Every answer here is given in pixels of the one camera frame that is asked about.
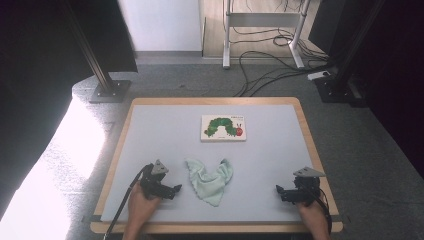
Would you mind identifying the black metal stand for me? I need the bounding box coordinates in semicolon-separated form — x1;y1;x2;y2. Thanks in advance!
60;0;132;104
314;0;388;104

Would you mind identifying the person's left hand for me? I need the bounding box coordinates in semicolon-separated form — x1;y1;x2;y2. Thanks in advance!
127;181;162;228

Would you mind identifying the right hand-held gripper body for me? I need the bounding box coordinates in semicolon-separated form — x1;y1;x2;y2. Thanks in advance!
285;166;326;205

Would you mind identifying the caterpillar picture book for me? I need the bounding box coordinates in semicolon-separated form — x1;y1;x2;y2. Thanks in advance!
200;114;248;143

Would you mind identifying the black tape strip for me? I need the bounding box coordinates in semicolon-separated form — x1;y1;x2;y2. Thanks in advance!
329;214;352;224

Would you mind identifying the light grey table mat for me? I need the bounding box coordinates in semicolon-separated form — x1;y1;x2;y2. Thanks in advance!
100;104;331;224

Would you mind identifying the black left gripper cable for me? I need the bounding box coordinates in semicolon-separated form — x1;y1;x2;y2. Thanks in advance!
102;163;152;240

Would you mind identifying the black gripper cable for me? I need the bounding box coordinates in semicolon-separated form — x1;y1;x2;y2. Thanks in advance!
313;187;333;234
102;163;152;240

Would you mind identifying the white power strip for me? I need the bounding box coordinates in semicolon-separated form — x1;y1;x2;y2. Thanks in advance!
306;70;332;82

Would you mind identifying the bundle of black floor cables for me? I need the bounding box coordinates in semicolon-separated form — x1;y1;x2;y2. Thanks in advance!
229;0;338;98

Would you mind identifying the person's right hand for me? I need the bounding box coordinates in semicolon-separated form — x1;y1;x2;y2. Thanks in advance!
295;199;330;232

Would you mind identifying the dark curtain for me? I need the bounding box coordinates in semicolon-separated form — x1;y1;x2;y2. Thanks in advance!
307;0;424;180
0;0;139;222

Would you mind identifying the wooden table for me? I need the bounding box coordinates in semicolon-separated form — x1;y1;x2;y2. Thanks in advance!
89;96;345;235

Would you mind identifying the light green cloth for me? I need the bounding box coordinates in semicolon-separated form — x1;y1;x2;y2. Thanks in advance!
185;157;235;208

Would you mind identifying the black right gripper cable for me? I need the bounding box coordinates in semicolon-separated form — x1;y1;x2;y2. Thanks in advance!
313;187;333;234

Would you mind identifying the white metal desk frame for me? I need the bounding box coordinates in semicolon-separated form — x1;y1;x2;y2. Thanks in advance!
222;0;313;70

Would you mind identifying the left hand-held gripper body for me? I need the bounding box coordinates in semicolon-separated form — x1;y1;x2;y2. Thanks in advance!
139;159;175;201

